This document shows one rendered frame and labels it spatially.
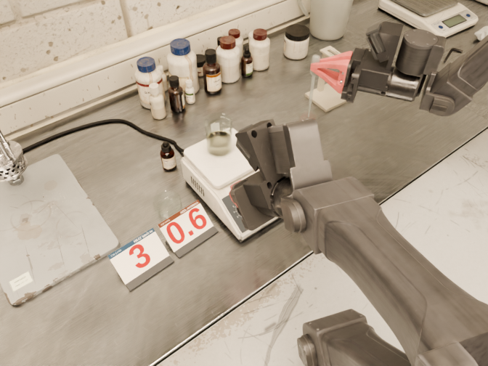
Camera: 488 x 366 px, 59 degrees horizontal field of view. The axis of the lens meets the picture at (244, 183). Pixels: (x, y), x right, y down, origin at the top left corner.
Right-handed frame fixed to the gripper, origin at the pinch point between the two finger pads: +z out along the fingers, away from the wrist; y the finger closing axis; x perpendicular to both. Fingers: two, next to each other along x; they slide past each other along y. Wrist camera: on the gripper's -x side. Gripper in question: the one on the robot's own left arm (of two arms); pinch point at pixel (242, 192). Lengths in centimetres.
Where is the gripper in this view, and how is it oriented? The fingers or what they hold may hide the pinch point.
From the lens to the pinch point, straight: 70.1
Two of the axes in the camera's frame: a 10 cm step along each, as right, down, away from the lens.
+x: 3.8, 9.0, 2.3
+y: -8.1, 4.4, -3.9
